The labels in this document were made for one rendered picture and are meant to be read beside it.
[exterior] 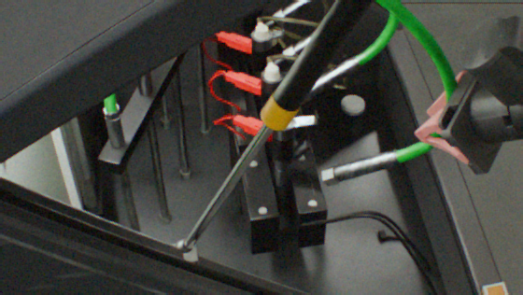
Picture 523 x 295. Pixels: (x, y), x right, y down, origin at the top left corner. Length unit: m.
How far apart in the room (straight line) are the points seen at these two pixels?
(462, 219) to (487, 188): 1.29
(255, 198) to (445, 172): 0.27
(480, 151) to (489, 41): 0.14
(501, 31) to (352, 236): 0.61
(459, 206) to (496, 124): 0.38
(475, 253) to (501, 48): 0.47
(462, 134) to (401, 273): 0.46
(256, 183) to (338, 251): 0.19
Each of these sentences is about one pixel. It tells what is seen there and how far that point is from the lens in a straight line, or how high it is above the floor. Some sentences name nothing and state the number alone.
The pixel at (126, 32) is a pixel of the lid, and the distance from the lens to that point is 0.42.
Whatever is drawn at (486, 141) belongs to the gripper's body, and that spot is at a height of 1.26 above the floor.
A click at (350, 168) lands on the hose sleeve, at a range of 0.95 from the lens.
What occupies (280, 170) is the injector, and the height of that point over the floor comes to 1.02.
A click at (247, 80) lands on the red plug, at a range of 1.11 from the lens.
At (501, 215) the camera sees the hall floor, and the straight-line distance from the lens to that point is 2.39.
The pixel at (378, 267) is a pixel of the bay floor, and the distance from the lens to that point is 1.23.
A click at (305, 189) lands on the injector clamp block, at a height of 0.98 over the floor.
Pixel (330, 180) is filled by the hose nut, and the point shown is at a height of 1.11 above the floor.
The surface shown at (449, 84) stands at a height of 1.28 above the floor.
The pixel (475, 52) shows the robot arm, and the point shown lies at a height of 1.38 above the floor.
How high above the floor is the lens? 1.86
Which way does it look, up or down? 49 degrees down
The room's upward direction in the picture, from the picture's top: straight up
